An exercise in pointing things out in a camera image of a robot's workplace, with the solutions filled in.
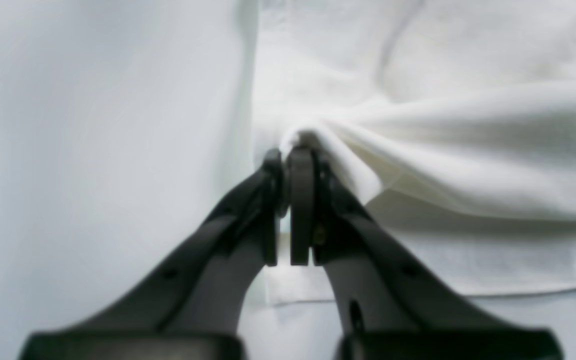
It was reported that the white printed T-shirt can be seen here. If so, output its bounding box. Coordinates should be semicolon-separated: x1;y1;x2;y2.
252;0;576;296

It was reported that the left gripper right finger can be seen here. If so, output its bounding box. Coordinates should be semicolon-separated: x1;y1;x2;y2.
288;148;563;360

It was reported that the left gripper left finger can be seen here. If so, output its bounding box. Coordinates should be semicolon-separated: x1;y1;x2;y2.
19;149;283;360

